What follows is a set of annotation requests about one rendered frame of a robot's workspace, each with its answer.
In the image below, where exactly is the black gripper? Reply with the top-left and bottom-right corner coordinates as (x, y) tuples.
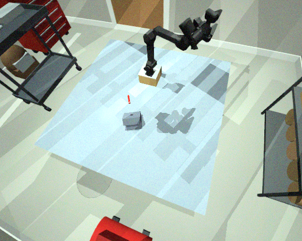
(196, 8), (222, 43)

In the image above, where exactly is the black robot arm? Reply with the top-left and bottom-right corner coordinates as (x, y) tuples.
(143, 17), (206, 77)

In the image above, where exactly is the grey square panel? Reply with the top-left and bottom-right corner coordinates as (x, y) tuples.
(122, 111), (142, 130)

